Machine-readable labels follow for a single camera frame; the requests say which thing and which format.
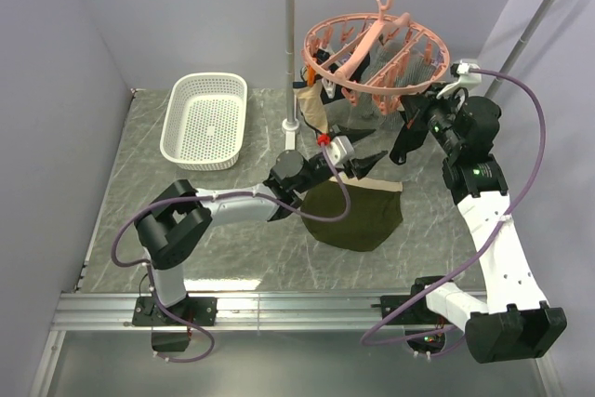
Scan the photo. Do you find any aluminium rail frame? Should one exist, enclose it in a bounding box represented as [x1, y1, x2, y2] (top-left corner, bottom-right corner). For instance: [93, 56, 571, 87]
[27, 87, 566, 397]

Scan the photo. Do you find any black underwear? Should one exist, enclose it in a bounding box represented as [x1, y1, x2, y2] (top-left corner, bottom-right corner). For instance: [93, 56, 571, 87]
[390, 83, 444, 165]

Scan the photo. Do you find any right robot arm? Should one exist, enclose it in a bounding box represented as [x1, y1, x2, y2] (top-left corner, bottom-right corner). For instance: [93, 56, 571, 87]
[390, 93, 567, 364]

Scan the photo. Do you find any grey striped hanging underwear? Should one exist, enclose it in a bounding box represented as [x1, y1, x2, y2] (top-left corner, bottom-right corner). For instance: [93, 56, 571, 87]
[348, 40, 436, 130]

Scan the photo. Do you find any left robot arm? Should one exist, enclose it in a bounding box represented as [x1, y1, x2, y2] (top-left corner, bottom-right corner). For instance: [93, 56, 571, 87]
[134, 126, 387, 324]

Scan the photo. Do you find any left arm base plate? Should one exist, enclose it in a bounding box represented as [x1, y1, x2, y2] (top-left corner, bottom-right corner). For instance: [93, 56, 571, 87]
[132, 296, 218, 326]

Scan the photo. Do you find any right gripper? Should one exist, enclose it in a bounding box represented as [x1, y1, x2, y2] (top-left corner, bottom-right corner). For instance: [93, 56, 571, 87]
[400, 83, 463, 156]

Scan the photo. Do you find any beige hanging underwear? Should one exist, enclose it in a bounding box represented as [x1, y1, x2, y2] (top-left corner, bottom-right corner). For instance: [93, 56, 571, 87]
[292, 66, 329, 134]

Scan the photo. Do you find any pink round clip hanger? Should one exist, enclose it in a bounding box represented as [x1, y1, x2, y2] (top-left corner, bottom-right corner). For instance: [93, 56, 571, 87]
[301, 0, 450, 114]

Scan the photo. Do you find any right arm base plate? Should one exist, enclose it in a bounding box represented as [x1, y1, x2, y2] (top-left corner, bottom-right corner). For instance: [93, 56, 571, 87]
[379, 293, 447, 326]

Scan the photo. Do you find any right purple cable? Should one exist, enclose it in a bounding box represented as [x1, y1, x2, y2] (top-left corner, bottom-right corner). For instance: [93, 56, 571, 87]
[360, 69, 545, 359]

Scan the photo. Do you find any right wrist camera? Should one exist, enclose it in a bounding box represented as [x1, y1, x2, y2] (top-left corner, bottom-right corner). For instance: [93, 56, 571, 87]
[437, 60, 482, 99]

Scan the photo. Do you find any olive green underwear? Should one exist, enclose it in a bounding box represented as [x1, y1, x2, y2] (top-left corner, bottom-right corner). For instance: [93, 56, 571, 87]
[300, 178, 403, 252]

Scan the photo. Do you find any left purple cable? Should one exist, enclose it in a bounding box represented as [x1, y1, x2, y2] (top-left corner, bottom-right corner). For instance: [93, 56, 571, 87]
[111, 154, 352, 364]

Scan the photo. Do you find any white plastic basket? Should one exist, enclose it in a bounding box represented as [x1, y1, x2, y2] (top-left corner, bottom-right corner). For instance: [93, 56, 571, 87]
[160, 73, 247, 171]

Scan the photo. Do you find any purple cable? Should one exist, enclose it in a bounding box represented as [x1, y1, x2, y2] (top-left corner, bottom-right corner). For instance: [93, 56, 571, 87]
[360, 69, 545, 359]
[111, 154, 352, 364]

